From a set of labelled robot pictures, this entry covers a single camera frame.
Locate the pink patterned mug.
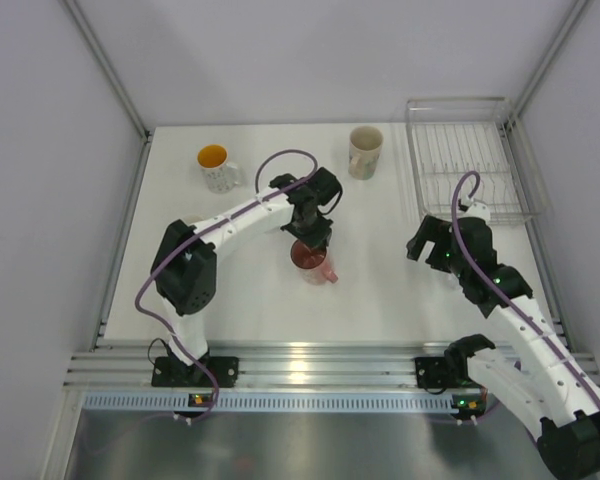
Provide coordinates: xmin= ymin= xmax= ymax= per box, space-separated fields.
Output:
xmin=290 ymin=240 xmax=339 ymax=285

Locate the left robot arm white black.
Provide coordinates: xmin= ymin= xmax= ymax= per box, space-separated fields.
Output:
xmin=151 ymin=168 xmax=343 ymax=386

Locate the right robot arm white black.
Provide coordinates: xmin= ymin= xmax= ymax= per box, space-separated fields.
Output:
xmin=406 ymin=204 xmax=600 ymax=479

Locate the beige tall patterned mug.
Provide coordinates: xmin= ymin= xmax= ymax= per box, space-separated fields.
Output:
xmin=348 ymin=126 xmax=384 ymax=180

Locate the white mug orange inside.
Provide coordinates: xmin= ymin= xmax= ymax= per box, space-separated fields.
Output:
xmin=197 ymin=144 xmax=244 ymax=194

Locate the light blue white cup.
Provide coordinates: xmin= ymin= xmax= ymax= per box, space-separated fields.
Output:
xmin=181 ymin=214 xmax=205 ymax=225

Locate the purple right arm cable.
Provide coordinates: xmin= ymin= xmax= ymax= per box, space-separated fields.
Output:
xmin=450 ymin=170 xmax=600 ymax=451

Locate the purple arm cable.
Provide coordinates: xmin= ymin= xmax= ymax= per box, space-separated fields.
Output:
xmin=450 ymin=170 xmax=600 ymax=451
xmin=133 ymin=148 xmax=320 ymax=419

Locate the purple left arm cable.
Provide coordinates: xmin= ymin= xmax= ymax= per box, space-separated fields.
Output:
xmin=133 ymin=148 xmax=320 ymax=419

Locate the metal wire dish rack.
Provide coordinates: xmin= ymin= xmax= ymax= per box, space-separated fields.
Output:
xmin=405 ymin=96 xmax=549 ymax=225

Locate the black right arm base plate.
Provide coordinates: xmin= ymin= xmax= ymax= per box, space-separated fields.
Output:
xmin=414 ymin=356 xmax=477 ymax=395

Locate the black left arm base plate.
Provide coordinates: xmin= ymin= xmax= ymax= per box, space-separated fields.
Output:
xmin=151 ymin=355 xmax=239 ymax=388

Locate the aluminium mounting rail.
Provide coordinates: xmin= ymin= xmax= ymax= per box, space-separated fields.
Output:
xmin=64 ymin=340 xmax=600 ymax=391

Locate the grey slotted cable duct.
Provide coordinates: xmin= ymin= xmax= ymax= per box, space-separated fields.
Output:
xmin=83 ymin=392 xmax=458 ymax=414

